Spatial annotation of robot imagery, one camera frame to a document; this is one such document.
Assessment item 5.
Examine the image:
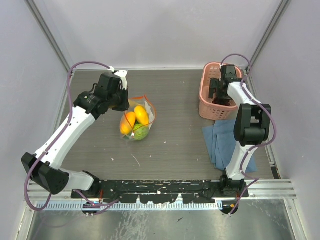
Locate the aluminium frame post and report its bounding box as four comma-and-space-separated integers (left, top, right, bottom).
250, 0, 292, 66
24, 0, 72, 71

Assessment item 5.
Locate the clear red zip top bag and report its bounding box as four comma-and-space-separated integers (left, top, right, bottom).
119, 95, 157, 141

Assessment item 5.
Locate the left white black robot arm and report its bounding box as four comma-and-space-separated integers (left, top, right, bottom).
21, 70, 130, 198

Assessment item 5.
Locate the right aluminium frame post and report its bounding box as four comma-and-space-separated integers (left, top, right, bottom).
250, 0, 292, 66

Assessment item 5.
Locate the dark purple grape bunch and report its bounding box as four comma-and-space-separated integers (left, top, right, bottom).
212, 98, 232, 107

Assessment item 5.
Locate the yellow orange mango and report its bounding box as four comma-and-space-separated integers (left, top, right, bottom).
119, 111, 136, 135

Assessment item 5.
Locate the slotted cable duct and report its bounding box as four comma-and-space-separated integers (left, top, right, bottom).
44, 200, 223, 212

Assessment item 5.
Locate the left aluminium frame post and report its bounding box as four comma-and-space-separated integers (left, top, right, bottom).
24, 0, 72, 71

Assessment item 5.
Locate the aluminium front rail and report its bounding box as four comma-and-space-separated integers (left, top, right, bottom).
23, 178, 297, 201

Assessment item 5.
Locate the pink plastic basket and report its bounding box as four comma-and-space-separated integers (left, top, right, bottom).
198, 62, 238, 121

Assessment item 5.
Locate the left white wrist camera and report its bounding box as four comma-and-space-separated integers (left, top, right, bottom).
109, 66, 128, 90

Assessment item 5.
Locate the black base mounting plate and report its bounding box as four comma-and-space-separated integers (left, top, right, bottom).
81, 180, 249, 204

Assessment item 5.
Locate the blue folded cloth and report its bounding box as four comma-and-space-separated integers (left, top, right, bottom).
201, 119, 258, 173

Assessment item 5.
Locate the green custard apple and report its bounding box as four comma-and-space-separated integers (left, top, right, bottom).
133, 124, 149, 141

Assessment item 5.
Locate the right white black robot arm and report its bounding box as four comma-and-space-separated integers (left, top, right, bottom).
209, 63, 271, 197

